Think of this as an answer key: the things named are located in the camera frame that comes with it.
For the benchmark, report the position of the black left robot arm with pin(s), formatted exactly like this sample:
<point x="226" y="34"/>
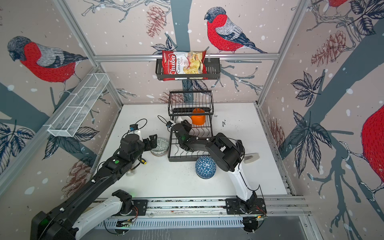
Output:
<point x="68" y="220"/>

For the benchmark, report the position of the orange plastic bowl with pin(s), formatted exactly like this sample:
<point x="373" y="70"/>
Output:
<point x="198" y="118"/>

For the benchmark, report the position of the small glass jar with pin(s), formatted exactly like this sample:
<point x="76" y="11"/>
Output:
<point x="130" y="172"/>

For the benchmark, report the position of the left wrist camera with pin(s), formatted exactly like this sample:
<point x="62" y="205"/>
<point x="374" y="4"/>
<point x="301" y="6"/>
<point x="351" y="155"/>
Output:
<point x="134" y="127"/>

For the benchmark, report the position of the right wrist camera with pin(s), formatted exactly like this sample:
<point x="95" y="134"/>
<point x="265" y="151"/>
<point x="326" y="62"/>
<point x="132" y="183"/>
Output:
<point x="170" y="124"/>

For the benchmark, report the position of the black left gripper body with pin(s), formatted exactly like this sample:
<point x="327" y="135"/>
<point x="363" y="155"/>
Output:
<point x="147" y="145"/>

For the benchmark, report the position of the red cassava chips bag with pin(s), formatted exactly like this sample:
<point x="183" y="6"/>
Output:
<point x="183" y="63"/>

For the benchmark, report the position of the grey green patterned bowl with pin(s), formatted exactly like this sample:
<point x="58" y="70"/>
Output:
<point x="162" y="147"/>

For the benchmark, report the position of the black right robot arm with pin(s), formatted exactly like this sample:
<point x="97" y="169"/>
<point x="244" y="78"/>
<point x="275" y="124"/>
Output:
<point x="228" y="156"/>

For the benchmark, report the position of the white wire mesh basket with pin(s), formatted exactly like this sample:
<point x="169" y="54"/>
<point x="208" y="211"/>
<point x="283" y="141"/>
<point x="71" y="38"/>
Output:
<point x="70" y="119"/>

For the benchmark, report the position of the black wall shelf basket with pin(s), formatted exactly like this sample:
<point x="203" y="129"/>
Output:
<point x="213" y="71"/>

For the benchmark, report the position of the white tape roll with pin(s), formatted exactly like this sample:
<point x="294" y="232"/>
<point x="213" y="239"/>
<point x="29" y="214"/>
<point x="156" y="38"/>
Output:
<point x="250" y="158"/>

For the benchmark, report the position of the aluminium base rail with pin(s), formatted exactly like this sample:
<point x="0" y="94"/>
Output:
<point x="177" y="213"/>

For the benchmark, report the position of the black wire dish rack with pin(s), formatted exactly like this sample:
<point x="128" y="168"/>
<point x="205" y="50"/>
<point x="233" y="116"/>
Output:
<point x="182" y="103"/>

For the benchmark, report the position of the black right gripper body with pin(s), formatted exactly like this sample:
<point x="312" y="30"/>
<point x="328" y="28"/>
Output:
<point x="187" y="127"/>

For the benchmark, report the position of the white ceramic bowl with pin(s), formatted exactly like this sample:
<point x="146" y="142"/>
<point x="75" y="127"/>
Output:
<point x="179" y="120"/>

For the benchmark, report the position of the blue patterned bowl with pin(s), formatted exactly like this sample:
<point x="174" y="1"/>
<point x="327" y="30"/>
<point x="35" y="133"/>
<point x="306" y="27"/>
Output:
<point x="205" y="167"/>

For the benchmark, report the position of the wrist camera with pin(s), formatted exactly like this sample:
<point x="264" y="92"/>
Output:
<point x="134" y="127"/>
<point x="170" y="124"/>

